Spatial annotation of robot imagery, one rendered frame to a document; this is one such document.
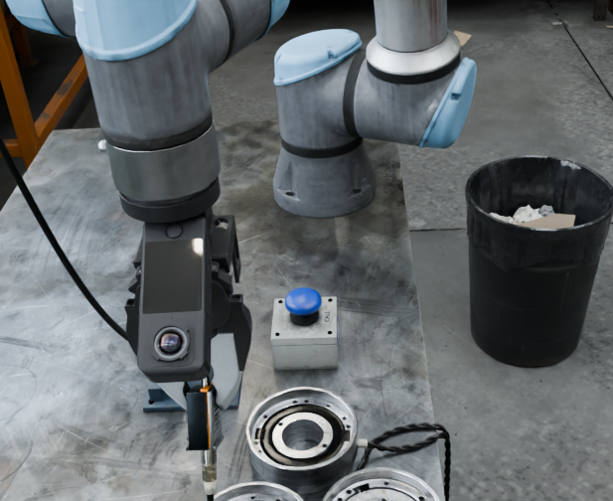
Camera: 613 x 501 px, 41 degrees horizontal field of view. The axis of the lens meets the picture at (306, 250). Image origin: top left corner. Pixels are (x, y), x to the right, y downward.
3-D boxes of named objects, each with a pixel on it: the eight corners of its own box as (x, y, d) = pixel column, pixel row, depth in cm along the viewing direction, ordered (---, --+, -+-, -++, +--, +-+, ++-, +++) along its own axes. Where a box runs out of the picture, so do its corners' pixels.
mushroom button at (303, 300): (323, 342, 89) (321, 306, 86) (286, 343, 89) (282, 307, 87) (324, 319, 93) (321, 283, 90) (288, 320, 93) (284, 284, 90)
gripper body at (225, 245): (245, 272, 69) (229, 144, 62) (236, 340, 62) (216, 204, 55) (156, 276, 69) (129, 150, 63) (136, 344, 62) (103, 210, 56)
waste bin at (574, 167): (607, 377, 197) (636, 227, 173) (467, 380, 200) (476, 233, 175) (573, 290, 226) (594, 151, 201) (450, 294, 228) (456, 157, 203)
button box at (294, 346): (339, 368, 89) (337, 334, 87) (274, 370, 90) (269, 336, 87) (339, 321, 96) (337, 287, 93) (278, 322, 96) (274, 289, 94)
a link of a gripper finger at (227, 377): (260, 366, 73) (238, 283, 68) (255, 416, 68) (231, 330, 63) (226, 370, 73) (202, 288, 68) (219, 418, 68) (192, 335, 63)
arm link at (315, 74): (301, 106, 122) (294, 17, 114) (385, 118, 117) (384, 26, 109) (263, 142, 113) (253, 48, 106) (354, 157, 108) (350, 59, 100)
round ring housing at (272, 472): (242, 498, 76) (237, 468, 73) (258, 415, 84) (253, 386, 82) (357, 501, 75) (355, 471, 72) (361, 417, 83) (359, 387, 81)
